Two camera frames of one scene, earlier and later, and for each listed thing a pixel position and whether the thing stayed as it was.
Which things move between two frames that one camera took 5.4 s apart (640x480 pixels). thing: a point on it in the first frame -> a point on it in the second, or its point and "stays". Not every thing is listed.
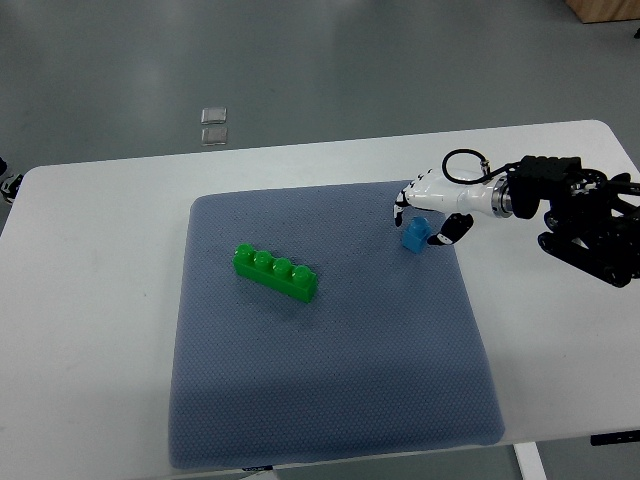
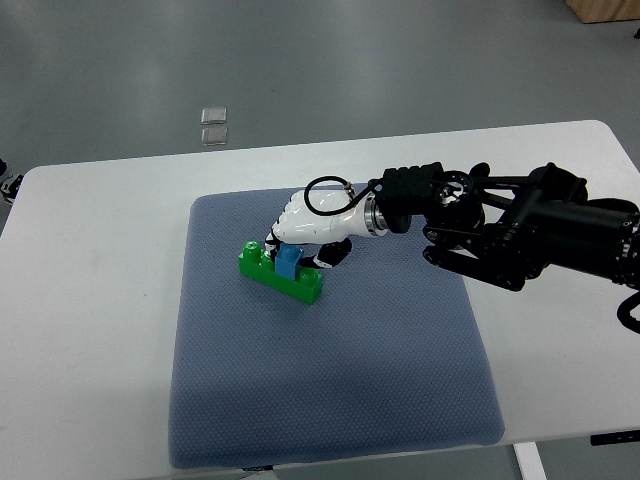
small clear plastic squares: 214,136 stays
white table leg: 530,461 stays
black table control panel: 615,438 stays
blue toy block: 418,231 -> 286,260
